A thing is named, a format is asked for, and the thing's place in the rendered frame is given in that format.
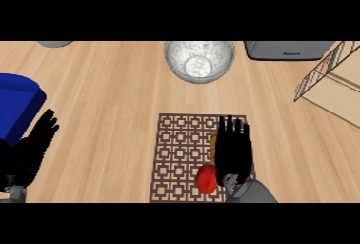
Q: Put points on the blue container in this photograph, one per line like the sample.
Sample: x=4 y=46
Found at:
x=16 y=106

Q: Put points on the grey round object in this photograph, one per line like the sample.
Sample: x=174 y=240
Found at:
x=54 y=44

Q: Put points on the red tomato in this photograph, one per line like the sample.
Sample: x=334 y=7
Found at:
x=206 y=179

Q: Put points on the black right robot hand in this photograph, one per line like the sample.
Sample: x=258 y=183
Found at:
x=233 y=149

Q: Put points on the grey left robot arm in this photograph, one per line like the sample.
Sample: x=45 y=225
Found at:
x=13 y=193

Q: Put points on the brown patterned placemat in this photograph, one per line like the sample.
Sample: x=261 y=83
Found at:
x=182 y=152

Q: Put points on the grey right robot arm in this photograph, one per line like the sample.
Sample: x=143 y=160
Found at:
x=246 y=192

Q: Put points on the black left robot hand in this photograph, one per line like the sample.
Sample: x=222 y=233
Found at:
x=29 y=152

